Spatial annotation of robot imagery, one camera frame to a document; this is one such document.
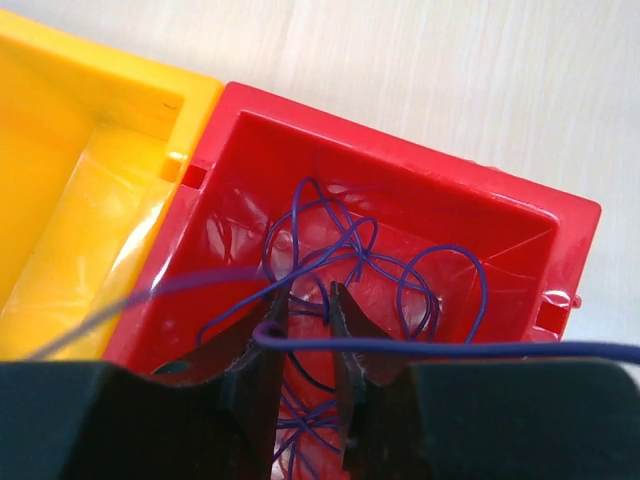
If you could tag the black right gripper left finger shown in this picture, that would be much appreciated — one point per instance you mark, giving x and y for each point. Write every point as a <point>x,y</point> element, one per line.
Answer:
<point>210,414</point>

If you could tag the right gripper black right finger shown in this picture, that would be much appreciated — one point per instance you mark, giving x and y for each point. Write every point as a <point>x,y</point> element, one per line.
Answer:
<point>562,410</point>

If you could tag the red plastic bin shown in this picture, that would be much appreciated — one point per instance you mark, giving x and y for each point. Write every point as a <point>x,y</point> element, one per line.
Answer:
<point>432,247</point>

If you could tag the yellow plastic bin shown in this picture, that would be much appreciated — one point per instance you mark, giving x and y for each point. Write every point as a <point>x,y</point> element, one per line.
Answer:
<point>94,144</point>

